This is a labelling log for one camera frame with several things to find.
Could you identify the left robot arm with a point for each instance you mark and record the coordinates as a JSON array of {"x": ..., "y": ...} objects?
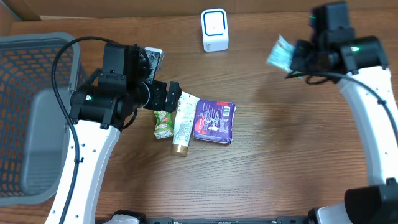
[{"x": 98, "y": 114}]

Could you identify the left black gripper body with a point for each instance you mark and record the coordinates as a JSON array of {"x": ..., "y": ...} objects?
[{"x": 170, "y": 97}]

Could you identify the purple snack package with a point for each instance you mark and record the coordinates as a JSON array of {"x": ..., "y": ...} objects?
[{"x": 213, "y": 121}]

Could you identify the white barcode scanner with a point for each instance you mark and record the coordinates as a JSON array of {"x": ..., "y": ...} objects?
[{"x": 214, "y": 26}]

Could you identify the grey plastic shopping basket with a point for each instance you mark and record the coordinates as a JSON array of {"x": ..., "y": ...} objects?
[{"x": 34, "y": 133}]

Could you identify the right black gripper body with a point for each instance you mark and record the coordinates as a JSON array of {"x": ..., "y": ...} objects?
[{"x": 305, "y": 60}]

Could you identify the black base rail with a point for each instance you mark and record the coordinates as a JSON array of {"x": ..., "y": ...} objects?
[{"x": 167, "y": 220}]

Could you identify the green yellow juice carton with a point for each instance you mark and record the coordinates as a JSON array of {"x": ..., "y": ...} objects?
[{"x": 164, "y": 127}]

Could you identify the white Pantene tube gold cap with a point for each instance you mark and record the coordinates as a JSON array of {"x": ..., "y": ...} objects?
[{"x": 183, "y": 123}]

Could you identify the mint green wipes pack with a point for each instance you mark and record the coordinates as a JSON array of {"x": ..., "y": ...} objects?
[{"x": 281, "y": 55}]

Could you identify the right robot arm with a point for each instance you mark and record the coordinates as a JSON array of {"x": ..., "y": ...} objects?
[{"x": 359, "y": 66}]

